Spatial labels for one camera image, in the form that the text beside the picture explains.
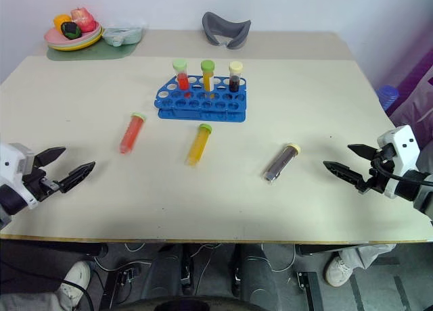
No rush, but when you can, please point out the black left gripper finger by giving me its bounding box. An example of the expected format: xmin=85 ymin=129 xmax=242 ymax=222
xmin=33 ymin=147 xmax=67 ymax=168
xmin=58 ymin=161 xmax=97 ymax=194

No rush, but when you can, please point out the grey trouser leg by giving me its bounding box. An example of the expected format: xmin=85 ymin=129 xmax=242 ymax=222
xmin=337 ymin=243 xmax=397 ymax=272
xmin=0 ymin=289 xmax=70 ymax=311

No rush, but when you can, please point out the orange toy fruit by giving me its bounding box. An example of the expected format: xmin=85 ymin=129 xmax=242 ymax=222
xmin=53 ymin=14 xmax=73 ymax=30

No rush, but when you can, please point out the yellow plate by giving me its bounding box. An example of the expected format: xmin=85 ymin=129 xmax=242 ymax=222
xmin=49 ymin=32 xmax=104 ymax=52

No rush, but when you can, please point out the red toy apple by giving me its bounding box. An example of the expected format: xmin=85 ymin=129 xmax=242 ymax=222
xmin=70 ymin=7 xmax=95 ymax=33

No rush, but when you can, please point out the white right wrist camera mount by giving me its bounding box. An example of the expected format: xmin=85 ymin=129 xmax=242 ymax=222
xmin=377 ymin=124 xmax=422 ymax=200

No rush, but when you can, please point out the green table mat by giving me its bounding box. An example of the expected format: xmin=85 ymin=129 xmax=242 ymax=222
xmin=46 ymin=36 xmax=141 ymax=62

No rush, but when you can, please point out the black and green toy fruit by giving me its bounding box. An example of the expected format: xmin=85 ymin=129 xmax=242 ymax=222
xmin=60 ymin=21 xmax=82 ymax=39

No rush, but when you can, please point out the white floor cable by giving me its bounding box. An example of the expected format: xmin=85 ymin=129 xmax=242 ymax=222
xmin=261 ymin=243 xmax=298 ymax=274
xmin=189 ymin=242 xmax=223 ymax=297

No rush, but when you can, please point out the pink plate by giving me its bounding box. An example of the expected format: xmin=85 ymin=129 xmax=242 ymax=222
xmin=43 ymin=21 xmax=101 ymax=47

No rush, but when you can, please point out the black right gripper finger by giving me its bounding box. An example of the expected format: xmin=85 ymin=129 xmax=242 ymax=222
xmin=347 ymin=143 xmax=378 ymax=162
xmin=322 ymin=160 xmax=368 ymax=187

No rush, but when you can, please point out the blue test tube rack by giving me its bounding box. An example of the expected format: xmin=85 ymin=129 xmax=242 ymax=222
xmin=154 ymin=74 xmax=249 ymax=122

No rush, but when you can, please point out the orange liquid tube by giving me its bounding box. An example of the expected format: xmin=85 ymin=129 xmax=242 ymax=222
xmin=183 ymin=123 xmax=214 ymax=167

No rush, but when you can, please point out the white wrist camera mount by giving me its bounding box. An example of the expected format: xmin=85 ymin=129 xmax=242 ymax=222
xmin=0 ymin=142 xmax=38 ymax=210
xmin=377 ymin=124 xmax=422 ymax=200

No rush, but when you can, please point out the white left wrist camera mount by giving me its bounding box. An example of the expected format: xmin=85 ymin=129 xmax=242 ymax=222
xmin=0 ymin=142 xmax=38 ymax=210

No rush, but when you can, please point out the blue ribbed bottle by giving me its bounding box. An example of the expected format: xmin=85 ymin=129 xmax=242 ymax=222
xmin=376 ymin=85 xmax=401 ymax=113

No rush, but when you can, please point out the purple cloth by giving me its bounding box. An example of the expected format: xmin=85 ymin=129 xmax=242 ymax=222
xmin=388 ymin=58 xmax=433 ymax=118

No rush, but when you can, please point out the grey curved face pad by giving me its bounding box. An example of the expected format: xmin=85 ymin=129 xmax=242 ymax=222
xmin=202 ymin=11 xmax=252 ymax=51

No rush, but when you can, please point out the pale pink plastic bag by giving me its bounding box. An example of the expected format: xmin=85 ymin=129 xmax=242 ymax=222
xmin=388 ymin=74 xmax=433 ymax=150

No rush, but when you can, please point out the black table foot plate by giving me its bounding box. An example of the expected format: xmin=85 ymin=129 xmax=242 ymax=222
xmin=296 ymin=270 xmax=321 ymax=311

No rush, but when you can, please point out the dark liquid tube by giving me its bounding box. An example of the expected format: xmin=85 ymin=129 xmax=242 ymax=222
xmin=228 ymin=61 xmax=244 ymax=93
xmin=263 ymin=142 xmax=302 ymax=185

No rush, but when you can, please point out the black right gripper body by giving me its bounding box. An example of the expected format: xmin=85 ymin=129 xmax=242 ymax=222
xmin=355 ymin=145 xmax=396 ymax=195

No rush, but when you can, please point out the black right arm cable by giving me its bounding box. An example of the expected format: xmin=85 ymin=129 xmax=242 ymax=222
xmin=371 ymin=157 xmax=433 ymax=187

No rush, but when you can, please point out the orange labelled tube green cap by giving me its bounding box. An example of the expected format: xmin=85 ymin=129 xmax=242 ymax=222
xmin=200 ymin=59 xmax=216 ymax=93

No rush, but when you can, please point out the black table frame beam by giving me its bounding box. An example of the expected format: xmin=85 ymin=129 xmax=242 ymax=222
xmin=295 ymin=243 xmax=360 ymax=257
xmin=0 ymin=239 xmax=110 ymax=259

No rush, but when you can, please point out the light green plate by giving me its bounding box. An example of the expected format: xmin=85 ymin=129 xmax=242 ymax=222
xmin=46 ymin=26 xmax=104 ymax=50

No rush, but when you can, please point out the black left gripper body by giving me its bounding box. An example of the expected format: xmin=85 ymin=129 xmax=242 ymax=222
xmin=22 ymin=168 xmax=62 ymax=203

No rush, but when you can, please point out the red liquid tube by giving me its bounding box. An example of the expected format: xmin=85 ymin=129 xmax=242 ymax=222
xmin=172 ymin=59 xmax=191 ymax=91
xmin=118 ymin=112 xmax=147 ymax=156

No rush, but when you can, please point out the white sneaker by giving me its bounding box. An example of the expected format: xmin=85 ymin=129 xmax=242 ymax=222
xmin=325 ymin=255 xmax=355 ymax=288
xmin=55 ymin=260 xmax=92 ymax=309

